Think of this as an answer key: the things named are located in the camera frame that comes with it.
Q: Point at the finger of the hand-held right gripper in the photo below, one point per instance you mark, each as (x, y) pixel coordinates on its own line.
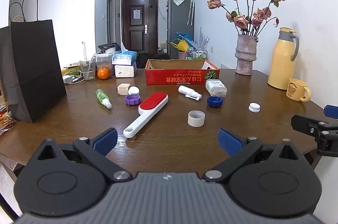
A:
(306, 123)
(332, 111)

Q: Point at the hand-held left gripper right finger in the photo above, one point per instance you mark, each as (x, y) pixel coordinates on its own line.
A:
(229, 142)

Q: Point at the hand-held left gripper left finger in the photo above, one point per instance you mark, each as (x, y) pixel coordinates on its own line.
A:
(105, 138)

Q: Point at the white tape roll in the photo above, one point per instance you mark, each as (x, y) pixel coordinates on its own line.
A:
(196, 121)

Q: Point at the green spray bottle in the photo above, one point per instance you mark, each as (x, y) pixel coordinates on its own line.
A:
(101, 96)

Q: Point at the small white cap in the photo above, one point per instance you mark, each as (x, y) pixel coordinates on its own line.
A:
(254, 107)

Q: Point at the blue cap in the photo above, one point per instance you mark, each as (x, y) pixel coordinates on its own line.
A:
(215, 102)

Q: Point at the purple spiky ball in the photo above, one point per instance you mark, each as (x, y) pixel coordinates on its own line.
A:
(132, 100)

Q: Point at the small beige box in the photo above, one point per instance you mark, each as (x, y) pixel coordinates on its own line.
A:
(122, 89)

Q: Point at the clear jar with white lid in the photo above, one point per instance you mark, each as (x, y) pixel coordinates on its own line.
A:
(216, 88)

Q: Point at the white ridged cap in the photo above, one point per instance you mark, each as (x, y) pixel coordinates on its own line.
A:
(134, 90)

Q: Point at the red and white lint brush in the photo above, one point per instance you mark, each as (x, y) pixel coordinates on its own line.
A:
(153, 102)

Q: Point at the white spray bottle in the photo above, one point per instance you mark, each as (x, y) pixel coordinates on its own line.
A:
(184, 90)

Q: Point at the red cardboard box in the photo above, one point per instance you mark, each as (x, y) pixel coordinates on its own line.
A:
(171, 78)

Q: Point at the yellow bear mug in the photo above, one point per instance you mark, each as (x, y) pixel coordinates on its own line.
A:
(295, 89)

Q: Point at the orange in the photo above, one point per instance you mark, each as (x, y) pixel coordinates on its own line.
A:
(103, 74)

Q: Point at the purple tissue pack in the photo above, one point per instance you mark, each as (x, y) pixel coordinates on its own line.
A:
(124, 71)

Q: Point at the clear glass cup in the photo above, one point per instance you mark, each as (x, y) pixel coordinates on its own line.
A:
(87, 70)

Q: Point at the clear food container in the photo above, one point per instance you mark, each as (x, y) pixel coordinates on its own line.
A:
(104, 62)

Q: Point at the blue tissue pack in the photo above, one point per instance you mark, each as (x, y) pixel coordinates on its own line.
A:
(124, 58)

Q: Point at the pink stone vase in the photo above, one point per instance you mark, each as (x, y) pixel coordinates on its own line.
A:
(245, 55)

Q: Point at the black and white rice cooker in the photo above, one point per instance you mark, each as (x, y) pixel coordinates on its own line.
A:
(108, 48)

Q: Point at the metal trolley with bottles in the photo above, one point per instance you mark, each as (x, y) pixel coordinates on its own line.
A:
(198, 55)

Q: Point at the pink bucket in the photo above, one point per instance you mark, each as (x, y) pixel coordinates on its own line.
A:
(182, 55)

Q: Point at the colourful snack packets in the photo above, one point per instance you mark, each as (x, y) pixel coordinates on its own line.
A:
(5, 123)

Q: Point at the black paper bag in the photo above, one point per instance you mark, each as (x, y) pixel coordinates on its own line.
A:
(31, 68)

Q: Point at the purple feather decoration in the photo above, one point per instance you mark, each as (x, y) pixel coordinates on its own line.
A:
(203, 40)

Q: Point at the yellow watering can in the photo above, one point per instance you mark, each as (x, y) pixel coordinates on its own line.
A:
(182, 46)

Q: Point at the dark brown door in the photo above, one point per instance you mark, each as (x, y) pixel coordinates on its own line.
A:
(140, 36)

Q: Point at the grey interior doorway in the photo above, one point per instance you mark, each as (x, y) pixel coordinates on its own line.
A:
(111, 18)

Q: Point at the bunch of dried pink roses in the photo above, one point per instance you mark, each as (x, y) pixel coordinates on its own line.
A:
(241, 20)

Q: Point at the white paper sheet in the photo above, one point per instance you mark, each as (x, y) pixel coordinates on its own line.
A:
(137, 14)

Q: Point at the grey fridge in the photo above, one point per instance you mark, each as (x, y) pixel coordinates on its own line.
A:
(179, 20)

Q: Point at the white folded umbrella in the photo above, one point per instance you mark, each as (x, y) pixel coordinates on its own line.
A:
(189, 12)
(193, 8)

